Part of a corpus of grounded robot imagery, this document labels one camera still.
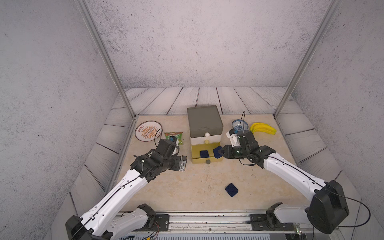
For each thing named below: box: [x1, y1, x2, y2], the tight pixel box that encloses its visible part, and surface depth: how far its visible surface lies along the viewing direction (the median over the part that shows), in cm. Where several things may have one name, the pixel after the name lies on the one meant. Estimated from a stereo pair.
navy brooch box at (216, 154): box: [213, 146, 223, 159], surface depth 84 cm
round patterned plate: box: [134, 120, 163, 142], surface depth 114 cm
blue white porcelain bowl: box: [231, 119, 249, 131], surface depth 113 cm
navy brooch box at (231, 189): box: [225, 183, 239, 197], surface depth 84 cm
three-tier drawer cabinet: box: [187, 105, 224, 164], surface depth 93 cm
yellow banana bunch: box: [250, 122, 277, 135], surface depth 110 cm
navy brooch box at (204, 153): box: [200, 150, 210, 158], surface depth 98 cm
